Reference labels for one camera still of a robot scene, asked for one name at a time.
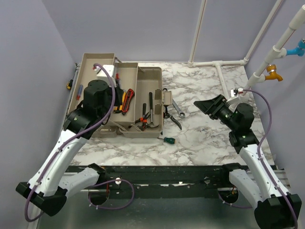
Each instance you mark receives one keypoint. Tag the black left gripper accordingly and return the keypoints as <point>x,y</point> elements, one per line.
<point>119,92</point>

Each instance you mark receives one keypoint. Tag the large black-handled claw hammer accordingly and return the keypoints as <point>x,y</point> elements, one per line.
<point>151,124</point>

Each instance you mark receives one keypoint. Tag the aluminium frame rail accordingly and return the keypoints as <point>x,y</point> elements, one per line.
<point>74,78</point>

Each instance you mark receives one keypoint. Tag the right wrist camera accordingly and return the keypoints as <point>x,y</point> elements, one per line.
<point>236,96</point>

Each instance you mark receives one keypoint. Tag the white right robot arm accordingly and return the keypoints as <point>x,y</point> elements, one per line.
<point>273,204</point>

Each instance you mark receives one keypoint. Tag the orange black pliers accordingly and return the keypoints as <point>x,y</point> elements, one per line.
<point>143,120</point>

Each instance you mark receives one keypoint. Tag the black pruning shears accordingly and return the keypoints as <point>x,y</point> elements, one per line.
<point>172,118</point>

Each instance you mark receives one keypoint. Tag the red black utility tool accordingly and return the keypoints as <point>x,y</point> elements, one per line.
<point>127,101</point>

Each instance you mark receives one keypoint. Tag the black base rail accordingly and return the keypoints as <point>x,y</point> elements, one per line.
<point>161,181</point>

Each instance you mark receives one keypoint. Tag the silver ratchet wrench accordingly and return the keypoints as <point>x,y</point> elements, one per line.
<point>176,107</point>

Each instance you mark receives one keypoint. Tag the blue red tester screwdriver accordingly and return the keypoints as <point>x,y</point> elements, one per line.
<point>79,92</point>

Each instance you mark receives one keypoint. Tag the orange brass tap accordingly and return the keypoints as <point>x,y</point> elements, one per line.
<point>272,74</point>

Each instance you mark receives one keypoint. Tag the yellow black screwdriver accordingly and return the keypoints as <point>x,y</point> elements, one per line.
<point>117,109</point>

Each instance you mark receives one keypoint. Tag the yellow black knob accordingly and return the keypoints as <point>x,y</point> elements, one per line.
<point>69,84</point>

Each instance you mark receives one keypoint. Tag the beige plastic tool box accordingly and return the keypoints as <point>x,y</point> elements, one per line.
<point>126,75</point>

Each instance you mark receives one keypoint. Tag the yellow utility knife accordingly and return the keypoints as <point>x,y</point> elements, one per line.
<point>123,98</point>

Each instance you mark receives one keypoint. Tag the blue pipe fitting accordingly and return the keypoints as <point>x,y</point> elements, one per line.
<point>299,50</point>

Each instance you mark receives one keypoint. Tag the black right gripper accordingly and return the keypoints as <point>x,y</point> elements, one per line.
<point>212,107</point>

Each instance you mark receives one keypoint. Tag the green stubby screwdriver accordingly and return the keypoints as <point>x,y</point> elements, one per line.
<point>168,140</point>

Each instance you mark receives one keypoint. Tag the white pvc pipe frame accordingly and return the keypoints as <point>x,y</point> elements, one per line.
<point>277,51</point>

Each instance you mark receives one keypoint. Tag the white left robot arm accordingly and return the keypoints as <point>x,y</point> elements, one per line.
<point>47,189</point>

